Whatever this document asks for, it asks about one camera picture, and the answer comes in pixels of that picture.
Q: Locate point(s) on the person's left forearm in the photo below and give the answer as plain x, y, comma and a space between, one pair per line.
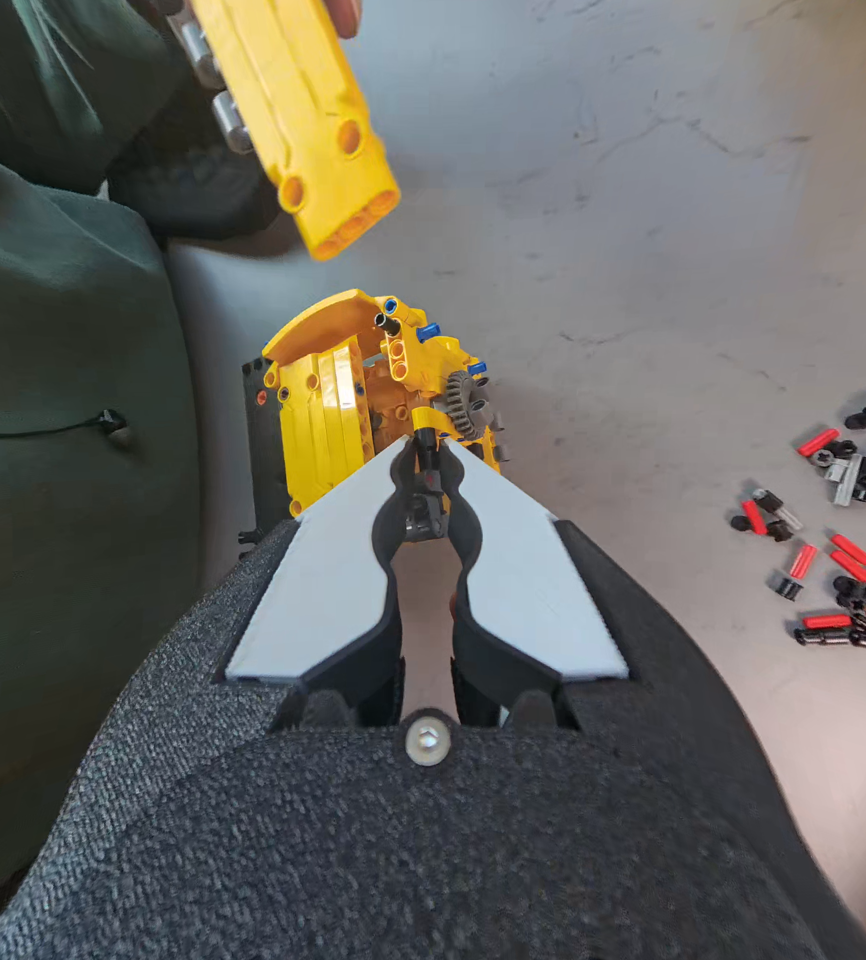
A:
43, 75

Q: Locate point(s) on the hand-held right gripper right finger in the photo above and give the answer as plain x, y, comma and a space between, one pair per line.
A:
538, 600

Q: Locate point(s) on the yellow lego vehicle model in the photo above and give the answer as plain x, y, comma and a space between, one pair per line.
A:
328, 420

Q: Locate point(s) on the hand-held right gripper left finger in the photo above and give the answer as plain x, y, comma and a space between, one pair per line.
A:
313, 600

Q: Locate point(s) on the pile of small lego pins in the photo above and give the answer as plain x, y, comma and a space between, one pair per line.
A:
826, 621

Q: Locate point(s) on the yellow lego panel assembly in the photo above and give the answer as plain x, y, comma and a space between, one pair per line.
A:
290, 112

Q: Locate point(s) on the person's left hand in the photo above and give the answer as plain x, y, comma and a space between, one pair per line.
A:
343, 19

